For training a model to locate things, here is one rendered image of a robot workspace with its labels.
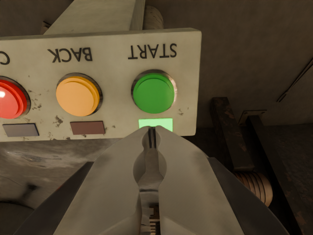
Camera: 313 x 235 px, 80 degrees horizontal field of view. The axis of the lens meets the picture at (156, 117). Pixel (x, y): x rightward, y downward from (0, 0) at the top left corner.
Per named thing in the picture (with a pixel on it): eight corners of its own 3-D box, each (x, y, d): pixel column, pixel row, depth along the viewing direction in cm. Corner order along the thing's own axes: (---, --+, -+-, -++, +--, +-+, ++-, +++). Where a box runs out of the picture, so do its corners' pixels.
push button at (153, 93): (173, 107, 20) (174, 114, 19) (136, 108, 20) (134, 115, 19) (173, 69, 18) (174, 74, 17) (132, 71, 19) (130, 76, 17)
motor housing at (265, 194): (227, 111, 107) (265, 213, 71) (189, 113, 108) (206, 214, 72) (234, 94, 98) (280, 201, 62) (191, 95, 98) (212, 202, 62)
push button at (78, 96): (105, 109, 21) (100, 117, 19) (68, 110, 21) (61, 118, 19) (98, 72, 19) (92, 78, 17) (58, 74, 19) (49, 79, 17)
